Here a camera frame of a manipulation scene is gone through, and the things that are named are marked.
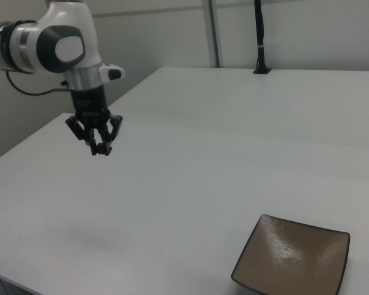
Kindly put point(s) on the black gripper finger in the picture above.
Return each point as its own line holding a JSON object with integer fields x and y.
{"x": 80, "y": 132}
{"x": 114, "y": 127}

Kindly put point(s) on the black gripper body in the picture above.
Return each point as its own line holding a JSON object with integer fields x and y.
{"x": 89, "y": 103}

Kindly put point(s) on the small red green strawberry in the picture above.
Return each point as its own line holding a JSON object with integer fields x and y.
{"x": 103, "y": 149}

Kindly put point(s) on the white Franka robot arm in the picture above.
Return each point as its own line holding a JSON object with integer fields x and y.
{"x": 49, "y": 46}

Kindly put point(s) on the square brown ceramic plate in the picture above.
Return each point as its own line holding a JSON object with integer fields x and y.
{"x": 292, "y": 258}

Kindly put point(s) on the black pole with base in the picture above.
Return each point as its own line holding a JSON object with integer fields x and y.
{"x": 260, "y": 37}

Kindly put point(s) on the vertical metal frame post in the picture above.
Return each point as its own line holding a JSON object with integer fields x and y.
{"x": 213, "y": 33}

